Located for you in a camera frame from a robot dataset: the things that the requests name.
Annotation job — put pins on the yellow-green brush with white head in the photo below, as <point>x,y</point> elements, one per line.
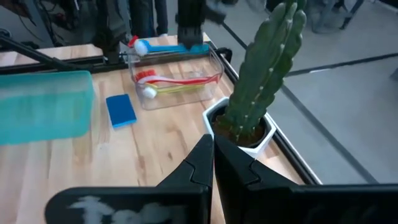
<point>150,92</point>

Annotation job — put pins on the blue sponge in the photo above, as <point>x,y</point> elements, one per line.
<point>121,110</point>

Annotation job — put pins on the clear plastic bin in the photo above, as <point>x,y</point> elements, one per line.
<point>180,99</point>

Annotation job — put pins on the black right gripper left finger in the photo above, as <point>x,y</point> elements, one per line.
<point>199,168</point>

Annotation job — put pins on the small red tab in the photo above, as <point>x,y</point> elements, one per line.
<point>133,41</point>

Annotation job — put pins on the black metal table frame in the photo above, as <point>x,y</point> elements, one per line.
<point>292,158</point>

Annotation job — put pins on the person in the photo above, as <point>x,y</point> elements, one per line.
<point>146,15</point>

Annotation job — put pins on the grey chair base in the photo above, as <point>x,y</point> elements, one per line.
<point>326,18</point>

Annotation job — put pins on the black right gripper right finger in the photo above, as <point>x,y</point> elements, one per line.
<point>242,186</point>

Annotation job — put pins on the teal plastic bin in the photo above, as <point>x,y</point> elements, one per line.
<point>43,105</point>

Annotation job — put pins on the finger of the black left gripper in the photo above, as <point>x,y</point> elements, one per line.
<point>190,39</point>

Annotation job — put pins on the green cactus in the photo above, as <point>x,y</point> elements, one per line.
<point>264,71</point>

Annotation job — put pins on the blue dish brush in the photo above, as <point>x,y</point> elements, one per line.
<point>161,48</point>

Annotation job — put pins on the red dish brush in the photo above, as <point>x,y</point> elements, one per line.
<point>174,81</point>

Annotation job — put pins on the white hexagonal plant pot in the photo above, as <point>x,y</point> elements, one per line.
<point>255,151</point>

